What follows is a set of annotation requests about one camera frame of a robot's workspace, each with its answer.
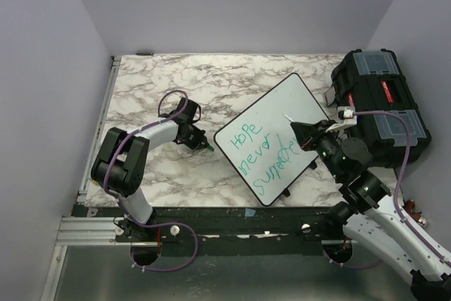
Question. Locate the black plastic toolbox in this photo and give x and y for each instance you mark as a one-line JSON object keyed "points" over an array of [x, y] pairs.
{"points": [[373, 81]]}

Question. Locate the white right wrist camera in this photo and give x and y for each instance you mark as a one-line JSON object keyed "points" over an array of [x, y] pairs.
{"points": [[346, 119]]}

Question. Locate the copper metal connector fitting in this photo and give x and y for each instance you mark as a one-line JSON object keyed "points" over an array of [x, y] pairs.
{"points": [[410, 208]]}

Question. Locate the green capped whiteboard marker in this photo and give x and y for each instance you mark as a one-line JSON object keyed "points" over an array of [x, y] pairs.
{"points": [[288, 118]]}

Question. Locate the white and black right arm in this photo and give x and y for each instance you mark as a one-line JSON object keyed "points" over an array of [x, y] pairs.
{"points": [[371, 215]]}

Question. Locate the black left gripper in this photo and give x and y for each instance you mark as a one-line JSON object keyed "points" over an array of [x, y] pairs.
{"points": [[199, 141]]}

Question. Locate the white whiteboard black frame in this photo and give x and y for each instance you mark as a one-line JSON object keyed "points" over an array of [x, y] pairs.
{"points": [[260, 144]]}

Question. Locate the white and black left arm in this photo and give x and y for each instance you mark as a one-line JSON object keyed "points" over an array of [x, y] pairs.
{"points": [[121, 160]]}

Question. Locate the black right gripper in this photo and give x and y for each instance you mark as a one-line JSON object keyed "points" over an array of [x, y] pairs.
{"points": [[308, 134]]}

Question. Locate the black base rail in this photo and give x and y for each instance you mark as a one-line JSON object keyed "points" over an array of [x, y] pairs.
{"points": [[236, 231]]}

